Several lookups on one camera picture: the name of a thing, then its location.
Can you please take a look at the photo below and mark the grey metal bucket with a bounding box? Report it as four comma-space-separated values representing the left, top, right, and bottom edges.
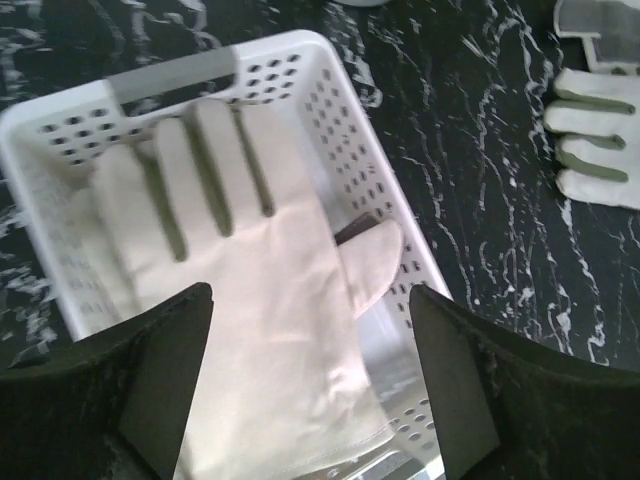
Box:
335, 0, 390, 8

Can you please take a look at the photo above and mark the white grey glove back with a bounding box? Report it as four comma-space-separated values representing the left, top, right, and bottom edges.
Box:
553, 0, 639, 76

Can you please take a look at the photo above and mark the white plastic storage basket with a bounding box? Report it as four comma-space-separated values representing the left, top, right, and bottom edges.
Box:
1, 30, 447, 479

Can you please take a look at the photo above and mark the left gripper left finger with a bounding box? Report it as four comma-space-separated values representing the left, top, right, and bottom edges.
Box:
1, 283, 214, 479

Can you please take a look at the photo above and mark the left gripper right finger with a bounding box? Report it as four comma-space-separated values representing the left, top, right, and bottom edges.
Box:
409, 284, 639, 479

